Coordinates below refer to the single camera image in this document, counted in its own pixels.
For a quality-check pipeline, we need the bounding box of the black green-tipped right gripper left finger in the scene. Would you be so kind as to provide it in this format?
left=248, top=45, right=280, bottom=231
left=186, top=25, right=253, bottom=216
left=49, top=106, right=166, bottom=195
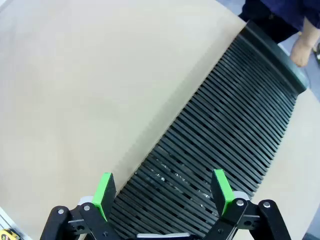
left=39, top=172, right=118, bottom=240

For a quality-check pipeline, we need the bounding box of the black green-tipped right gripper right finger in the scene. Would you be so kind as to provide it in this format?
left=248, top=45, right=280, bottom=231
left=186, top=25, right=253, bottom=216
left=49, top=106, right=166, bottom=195
left=199, top=169, right=292, bottom=240

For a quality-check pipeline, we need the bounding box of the person left forearm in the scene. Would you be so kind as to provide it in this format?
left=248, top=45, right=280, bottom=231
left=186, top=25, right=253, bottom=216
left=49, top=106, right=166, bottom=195
left=300, top=16, right=320, bottom=48

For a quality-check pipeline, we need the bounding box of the person left hand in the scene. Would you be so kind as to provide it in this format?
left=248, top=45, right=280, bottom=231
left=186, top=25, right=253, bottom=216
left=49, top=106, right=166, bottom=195
left=289, top=37, right=314, bottom=68

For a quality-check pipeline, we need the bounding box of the black slotted PCB rack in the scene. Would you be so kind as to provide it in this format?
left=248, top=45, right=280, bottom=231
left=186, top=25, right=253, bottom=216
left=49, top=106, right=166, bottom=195
left=109, top=19, right=309, bottom=240

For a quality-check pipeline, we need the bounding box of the yellow tape measure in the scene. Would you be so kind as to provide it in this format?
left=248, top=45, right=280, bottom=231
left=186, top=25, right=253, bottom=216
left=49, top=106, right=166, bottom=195
left=0, top=227, right=20, bottom=240

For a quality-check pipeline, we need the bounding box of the person torso dark blue clothing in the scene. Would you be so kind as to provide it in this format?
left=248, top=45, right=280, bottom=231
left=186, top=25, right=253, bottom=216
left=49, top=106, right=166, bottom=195
left=238, top=0, right=320, bottom=45

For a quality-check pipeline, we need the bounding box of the white slotted rail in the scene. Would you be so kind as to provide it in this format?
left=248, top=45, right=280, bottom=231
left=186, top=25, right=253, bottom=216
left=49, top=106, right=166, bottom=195
left=0, top=207, right=27, bottom=240

